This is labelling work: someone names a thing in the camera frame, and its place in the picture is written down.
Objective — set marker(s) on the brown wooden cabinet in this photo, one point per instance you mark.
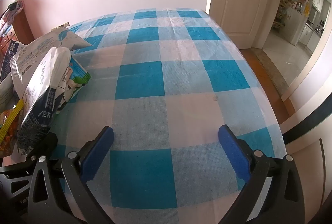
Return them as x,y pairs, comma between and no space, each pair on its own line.
24,29

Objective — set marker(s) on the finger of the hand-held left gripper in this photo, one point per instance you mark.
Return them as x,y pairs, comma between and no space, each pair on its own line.
49,143

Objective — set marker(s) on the blue checkered plastic tablecloth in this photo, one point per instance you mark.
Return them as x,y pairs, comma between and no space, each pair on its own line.
166,78

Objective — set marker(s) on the white kitchen cabinets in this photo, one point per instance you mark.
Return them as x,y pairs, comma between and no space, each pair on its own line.
316,6

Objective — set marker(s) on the grey feather print wipes packet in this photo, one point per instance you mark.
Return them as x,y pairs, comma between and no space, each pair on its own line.
39,47

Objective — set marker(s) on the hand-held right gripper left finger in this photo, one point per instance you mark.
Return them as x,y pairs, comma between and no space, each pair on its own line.
97,154

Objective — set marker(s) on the wall power socket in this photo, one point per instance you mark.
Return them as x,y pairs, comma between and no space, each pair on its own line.
64,25

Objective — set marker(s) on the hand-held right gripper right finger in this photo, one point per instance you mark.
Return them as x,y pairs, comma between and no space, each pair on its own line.
233,151

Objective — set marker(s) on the white plastic bag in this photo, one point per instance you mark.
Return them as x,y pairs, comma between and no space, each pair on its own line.
6,94

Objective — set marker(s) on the white panel door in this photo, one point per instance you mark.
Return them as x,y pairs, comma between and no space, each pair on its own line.
238,6

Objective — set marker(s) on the orange snack packet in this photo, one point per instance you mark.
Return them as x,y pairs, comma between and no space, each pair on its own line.
7,130

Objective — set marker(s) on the folded patterned blankets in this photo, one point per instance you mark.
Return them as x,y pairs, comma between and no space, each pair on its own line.
7,19

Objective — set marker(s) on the blue green packet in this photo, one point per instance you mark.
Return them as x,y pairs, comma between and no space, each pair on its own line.
77,76

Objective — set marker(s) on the white blue milk bag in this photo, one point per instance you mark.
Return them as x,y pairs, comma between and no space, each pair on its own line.
39,99

